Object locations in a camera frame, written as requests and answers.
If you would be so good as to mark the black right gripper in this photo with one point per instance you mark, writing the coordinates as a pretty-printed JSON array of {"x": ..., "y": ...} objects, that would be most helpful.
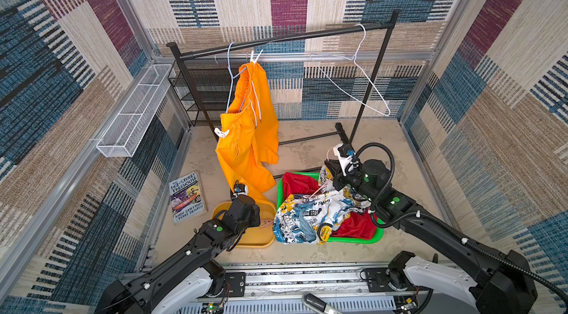
[{"x": 334, "y": 172}]

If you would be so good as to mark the red shorts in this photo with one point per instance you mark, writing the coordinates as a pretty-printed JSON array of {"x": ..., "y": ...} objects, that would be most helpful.
[{"x": 337, "y": 212}]

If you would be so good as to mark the white blue patterned shorts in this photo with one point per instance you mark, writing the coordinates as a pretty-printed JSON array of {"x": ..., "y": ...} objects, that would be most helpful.
[{"x": 315, "y": 212}]

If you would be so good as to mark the pink wire hanger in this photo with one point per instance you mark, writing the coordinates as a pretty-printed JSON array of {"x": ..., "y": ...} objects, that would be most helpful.
[{"x": 326, "y": 174}]

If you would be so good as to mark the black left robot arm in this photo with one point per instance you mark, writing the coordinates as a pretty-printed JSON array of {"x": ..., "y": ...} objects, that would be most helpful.
[{"x": 188, "y": 274}]

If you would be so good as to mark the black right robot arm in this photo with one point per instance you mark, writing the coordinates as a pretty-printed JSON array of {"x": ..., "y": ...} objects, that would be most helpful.
[{"x": 485, "y": 278}]

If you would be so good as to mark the white clothespin on orange shorts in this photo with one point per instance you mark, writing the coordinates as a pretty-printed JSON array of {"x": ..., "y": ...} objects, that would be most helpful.
[{"x": 221, "y": 134}]

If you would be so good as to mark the green plastic basket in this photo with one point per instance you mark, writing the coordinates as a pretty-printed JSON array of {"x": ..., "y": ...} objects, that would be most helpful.
[{"x": 328, "y": 225}]

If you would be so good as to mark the yellow plastic tray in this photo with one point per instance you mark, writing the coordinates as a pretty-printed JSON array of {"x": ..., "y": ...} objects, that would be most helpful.
[{"x": 250, "y": 236}]

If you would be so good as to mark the black clothes rack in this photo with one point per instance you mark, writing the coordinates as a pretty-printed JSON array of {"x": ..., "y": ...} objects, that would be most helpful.
[{"x": 310, "y": 92}]

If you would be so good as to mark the colourful book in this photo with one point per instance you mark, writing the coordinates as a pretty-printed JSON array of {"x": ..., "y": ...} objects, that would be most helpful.
[{"x": 186, "y": 198}]

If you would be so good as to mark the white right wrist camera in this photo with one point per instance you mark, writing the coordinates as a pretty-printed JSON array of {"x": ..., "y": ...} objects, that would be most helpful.
[{"x": 347, "y": 158}]

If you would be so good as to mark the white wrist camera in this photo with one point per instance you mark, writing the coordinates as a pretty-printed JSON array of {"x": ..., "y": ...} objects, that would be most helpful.
[
  {"x": 347, "y": 158},
  {"x": 239, "y": 189}
]

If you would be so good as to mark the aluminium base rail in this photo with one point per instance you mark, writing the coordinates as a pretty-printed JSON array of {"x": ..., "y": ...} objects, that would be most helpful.
[{"x": 357, "y": 287}]

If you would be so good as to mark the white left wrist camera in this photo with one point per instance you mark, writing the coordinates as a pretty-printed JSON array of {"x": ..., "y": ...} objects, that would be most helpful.
[{"x": 239, "y": 189}]

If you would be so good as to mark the blue wire hanger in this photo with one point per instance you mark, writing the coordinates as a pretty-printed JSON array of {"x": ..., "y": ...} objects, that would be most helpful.
[{"x": 231, "y": 75}]

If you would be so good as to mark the black wire shoe shelf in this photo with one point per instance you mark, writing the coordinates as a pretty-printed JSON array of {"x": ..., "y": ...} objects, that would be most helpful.
[{"x": 208, "y": 98}]

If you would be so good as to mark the white wire mesh basket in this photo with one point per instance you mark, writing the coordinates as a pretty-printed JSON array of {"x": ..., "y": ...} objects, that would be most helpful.
[{"x": 126, "y": 131}]

